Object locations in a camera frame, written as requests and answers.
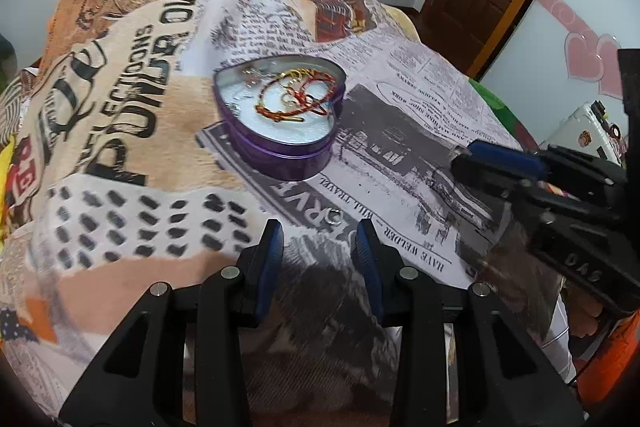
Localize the gold ring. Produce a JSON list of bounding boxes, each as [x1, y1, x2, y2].
[[278, 68, 314, 101]]

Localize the red gold beaded bracelet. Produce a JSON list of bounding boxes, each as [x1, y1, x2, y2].
[[254, 67, 338, 124]]

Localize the silver earrings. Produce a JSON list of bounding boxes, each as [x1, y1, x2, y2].
[[228, 66, 262, 117]]

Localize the white cabinet with heart stickers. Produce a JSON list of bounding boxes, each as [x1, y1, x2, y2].
[[482, 0, 639, 162]]

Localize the newspaper print blanket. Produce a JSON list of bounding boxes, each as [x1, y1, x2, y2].
[[1, 0, 576, 426]]

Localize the purple heart-shaped tin box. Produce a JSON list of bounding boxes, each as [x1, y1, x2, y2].
[[213, 54, 346, 181]]

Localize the yellow cloth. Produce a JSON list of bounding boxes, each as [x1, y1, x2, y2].
[[0, 134, 16, 236]]

